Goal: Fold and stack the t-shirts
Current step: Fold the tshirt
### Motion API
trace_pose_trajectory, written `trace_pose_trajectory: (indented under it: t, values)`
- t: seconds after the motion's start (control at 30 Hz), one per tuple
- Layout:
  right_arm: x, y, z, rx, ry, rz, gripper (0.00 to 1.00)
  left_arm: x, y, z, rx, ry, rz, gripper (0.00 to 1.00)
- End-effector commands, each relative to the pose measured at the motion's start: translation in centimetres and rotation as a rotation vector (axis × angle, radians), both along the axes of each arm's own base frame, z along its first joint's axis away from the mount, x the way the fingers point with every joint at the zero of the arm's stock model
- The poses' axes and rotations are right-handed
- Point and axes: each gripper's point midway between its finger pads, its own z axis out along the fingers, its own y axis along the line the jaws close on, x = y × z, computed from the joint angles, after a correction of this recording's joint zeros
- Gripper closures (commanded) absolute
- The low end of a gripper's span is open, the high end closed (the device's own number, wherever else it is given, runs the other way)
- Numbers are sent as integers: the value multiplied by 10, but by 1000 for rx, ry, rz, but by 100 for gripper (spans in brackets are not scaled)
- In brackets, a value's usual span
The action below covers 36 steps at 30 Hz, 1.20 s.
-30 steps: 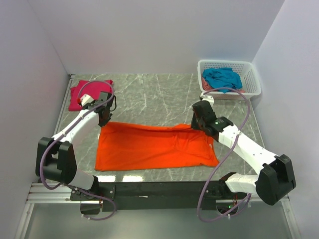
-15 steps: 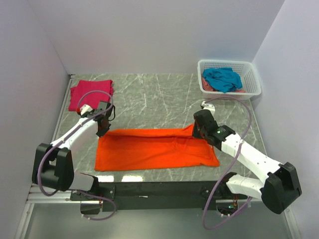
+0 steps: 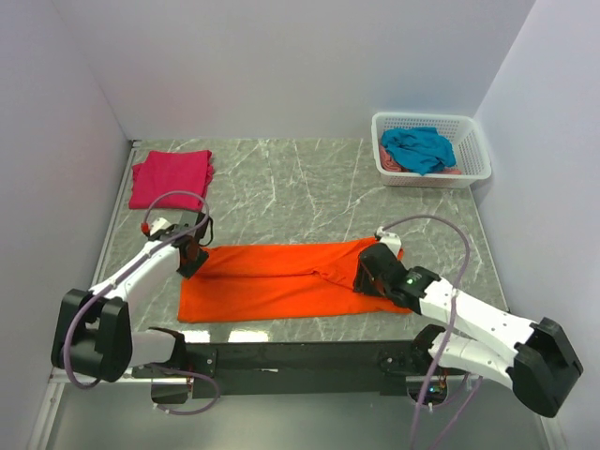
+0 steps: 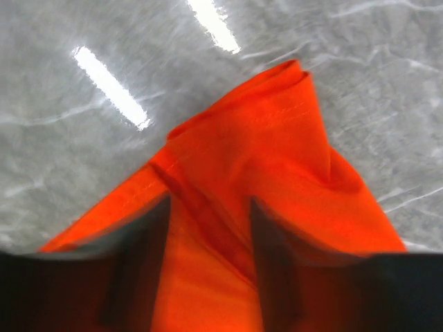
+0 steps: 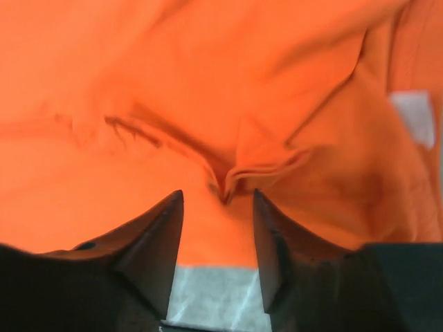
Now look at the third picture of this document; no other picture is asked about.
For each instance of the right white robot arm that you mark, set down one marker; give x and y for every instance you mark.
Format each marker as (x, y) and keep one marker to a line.
(535, 360)

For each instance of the pink t shirt in basket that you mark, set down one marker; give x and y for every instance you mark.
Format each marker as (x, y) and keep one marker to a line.
(390, 165)

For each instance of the orange t shirt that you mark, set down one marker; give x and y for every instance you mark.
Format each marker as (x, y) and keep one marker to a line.
(271, 282)

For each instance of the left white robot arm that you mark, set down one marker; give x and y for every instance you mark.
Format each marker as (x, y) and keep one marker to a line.
(94, 341)

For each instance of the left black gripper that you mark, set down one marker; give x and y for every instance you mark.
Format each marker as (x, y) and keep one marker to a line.
(187, 271)

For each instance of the blue t shirt in basket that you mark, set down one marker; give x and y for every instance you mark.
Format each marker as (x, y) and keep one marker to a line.
(422, 150)

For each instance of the white plastic basket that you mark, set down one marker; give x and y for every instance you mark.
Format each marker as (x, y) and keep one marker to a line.
(469, 147)

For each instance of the folded magenta t shirt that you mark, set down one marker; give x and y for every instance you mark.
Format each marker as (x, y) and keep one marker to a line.
(163, 172)

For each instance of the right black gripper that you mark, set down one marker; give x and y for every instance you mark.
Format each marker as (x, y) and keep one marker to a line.
(361, 281)

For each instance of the black base bar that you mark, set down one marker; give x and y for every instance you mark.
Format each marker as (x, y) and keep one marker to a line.
(270, 368)

